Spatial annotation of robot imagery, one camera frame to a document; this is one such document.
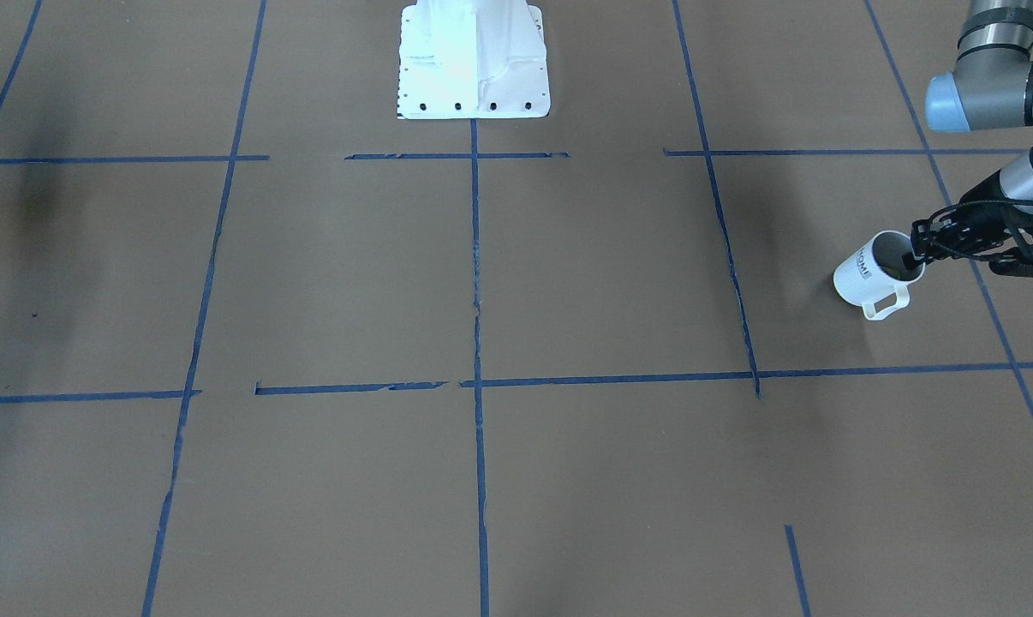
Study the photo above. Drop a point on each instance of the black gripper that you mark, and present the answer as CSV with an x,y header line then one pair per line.
x,y
982,202

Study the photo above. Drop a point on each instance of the white mug with handle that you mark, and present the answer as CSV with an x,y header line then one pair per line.
x,y
878,276

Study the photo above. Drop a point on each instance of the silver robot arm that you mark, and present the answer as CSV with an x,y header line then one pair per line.
x,y
990,87

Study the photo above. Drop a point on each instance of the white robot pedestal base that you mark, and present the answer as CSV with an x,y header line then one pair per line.
x,y
472,59

